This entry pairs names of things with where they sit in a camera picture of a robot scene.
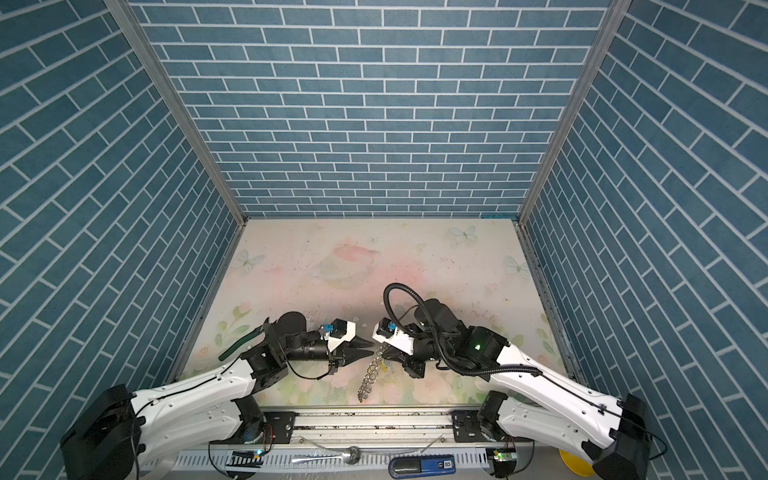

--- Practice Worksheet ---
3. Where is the aluminium corner post left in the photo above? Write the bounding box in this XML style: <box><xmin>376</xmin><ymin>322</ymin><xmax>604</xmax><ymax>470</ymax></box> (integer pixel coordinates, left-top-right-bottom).
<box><xmin>104</xmin><ymin>0</ymin><xmax>247</xmax><ymax>227</ymax></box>

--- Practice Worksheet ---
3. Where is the blue black device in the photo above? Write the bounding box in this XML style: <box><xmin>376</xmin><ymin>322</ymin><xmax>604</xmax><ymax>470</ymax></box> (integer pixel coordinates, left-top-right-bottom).
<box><xmin>388</xmin><ymin>455</ymin><xmax>457</xmax><ymax>479</ymax></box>

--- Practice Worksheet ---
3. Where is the aluminium corner post right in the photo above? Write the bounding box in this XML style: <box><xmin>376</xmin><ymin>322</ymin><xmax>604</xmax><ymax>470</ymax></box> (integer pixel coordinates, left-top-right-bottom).
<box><xmin>518</xmin><ymin>0</ymin><xmax>631</xmax><ymax>227</ymax></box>

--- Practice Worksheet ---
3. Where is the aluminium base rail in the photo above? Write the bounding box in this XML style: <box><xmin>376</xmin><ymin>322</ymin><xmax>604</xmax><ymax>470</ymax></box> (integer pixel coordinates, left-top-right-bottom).
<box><xmin>129</xmin><ymin>407</ymin><xmax>537</xmax><ymax>479</ymax></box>

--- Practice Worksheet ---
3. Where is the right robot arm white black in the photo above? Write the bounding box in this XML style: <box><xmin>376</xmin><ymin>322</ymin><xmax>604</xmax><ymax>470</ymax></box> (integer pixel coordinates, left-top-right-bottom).
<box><xmin>374</xmin><ymin>282</ymin><xmax>668</xmax><ymax>479</ymax></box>

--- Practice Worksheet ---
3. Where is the aluminium corner post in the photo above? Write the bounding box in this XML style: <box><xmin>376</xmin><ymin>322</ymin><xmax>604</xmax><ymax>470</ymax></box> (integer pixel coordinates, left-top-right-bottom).
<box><xmin>104</xmin><ymin>0</ymin><xmax>247</xmax><ymax>227</ymax></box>
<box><xmin>518</xmin><ymin>0</ymin><xmax>631</xmax><ymax>227</ymax></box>

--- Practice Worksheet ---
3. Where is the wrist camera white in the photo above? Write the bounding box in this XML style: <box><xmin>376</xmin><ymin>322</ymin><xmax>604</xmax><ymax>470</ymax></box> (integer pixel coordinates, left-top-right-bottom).
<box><xmin>320</xmin><ymin>319</ymin><xmax>356</xmax><ymax>353</ymax></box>
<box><xmin>372</xmin><ymin>318</ymin><xmax>414</xmax><ymax>355</ymax></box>

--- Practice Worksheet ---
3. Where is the yellow tape roll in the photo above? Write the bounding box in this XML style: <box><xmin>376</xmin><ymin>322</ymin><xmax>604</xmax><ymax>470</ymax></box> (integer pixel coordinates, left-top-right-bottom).
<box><xmin>559</xmin><ymin>450</ymin><xmax>595</xmax><ymax>478</ymax></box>

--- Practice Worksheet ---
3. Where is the metal rod tool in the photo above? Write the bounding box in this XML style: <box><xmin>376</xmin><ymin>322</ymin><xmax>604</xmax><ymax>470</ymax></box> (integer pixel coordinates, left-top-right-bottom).
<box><xmin>290</xmin><ymin>435</ymin><xmax>445</xmax><ymax>465</ymax></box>

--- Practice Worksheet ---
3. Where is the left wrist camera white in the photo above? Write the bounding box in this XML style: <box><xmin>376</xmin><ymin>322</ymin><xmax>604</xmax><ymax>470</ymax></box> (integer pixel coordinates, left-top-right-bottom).
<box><xmin>320</xmin><ymin>319</ymin><xmax>356</xmax><ymax>353</ymax></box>

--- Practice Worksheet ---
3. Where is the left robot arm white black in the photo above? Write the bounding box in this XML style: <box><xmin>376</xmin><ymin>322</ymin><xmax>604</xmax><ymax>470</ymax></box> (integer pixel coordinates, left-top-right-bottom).
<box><xmin>60</xmin><ymin>312</ymin><xmax>373</xmax><ymax>479</ymax></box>

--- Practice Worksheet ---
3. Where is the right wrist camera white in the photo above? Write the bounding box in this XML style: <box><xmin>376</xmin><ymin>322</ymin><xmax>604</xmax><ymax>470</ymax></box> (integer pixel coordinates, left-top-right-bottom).
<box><xmin>372</xmin><ymin>318</ymin><xmax>414</xmax><ymax>355</ymax></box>

